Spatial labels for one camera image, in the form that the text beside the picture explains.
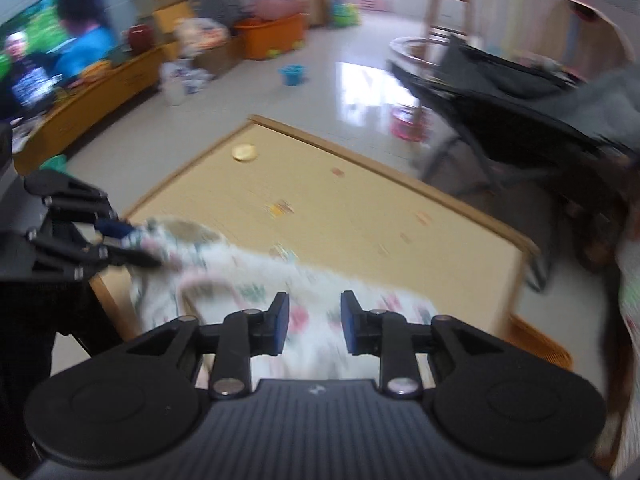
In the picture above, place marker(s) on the small pink round sticker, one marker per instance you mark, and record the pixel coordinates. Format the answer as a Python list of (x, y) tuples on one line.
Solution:
[(406, 236)]

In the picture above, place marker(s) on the white floral shirt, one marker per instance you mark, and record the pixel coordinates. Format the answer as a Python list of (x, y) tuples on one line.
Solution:
[(240, 280)]

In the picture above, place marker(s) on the wooden low table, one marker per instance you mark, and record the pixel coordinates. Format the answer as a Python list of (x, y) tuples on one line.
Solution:
[(375, 200)]

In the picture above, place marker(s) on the white plastic bag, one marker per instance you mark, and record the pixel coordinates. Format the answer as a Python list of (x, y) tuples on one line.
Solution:
[(177, 82)]

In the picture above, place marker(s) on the yellow red cartoon sticker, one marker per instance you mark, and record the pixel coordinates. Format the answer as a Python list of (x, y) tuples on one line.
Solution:
[(281, 207)]

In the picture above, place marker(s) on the television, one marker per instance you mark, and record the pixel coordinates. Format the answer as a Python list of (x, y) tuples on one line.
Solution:
[(50, 55)]

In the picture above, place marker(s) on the clear stuffed plastic bag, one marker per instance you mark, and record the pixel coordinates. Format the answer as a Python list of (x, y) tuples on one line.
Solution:
[(200, 35)]

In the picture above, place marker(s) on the orange wicker basket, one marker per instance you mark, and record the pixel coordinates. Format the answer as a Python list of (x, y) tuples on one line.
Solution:
[(542, 345)]

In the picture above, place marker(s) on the yellow round disc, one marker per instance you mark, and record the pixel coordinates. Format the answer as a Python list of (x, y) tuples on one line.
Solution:
[(244, 152)]

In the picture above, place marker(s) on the red jar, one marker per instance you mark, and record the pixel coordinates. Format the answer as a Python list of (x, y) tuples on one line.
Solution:
[(140, 37)]

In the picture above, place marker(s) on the green toy bowling pin set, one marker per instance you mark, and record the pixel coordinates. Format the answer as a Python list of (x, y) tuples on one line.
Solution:
[(345, 15)]

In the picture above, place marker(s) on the green-rimmed round sticker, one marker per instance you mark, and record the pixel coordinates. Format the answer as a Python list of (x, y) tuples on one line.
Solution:
[(280, 251)]

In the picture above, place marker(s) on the green plastic bucket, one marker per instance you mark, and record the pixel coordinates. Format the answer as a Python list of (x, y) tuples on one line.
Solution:
[(54, 162)]

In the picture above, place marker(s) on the orange storage bin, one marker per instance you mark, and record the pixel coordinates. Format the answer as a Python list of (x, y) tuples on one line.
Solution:
[(270, 37)]

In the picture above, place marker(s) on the open cardboard box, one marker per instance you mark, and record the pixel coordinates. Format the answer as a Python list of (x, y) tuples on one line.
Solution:
[(220, 57)]

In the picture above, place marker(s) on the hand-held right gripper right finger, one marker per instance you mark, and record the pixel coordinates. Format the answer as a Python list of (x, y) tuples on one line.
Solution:
[(350, 322)]

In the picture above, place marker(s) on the blue toy bucket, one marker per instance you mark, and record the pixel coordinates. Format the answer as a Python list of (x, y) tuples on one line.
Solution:
[(292, 76)]

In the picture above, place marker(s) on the grey folding lounge chair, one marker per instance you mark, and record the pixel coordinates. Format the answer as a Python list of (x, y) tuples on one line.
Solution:
[(525, 115)]

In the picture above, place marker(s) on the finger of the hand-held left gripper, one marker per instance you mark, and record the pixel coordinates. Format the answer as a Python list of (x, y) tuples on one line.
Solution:
[(125, 256), (112, 225)]

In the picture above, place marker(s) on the pink plastic basket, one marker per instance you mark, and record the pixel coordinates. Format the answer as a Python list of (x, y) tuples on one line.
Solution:
[(277, 7)]

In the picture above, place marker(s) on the pink step stool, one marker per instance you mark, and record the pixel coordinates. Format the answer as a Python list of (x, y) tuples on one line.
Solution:
[(372, 4)]

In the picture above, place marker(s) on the small red sticker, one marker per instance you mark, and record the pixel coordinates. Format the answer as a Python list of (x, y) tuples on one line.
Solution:
[(339, 172)]

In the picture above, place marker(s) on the orange round sticker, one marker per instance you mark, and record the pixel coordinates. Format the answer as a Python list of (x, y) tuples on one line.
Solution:
[(425, 216)]

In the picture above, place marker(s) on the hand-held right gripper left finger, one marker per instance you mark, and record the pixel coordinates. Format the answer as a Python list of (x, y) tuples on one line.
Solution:
[(281, 322)]

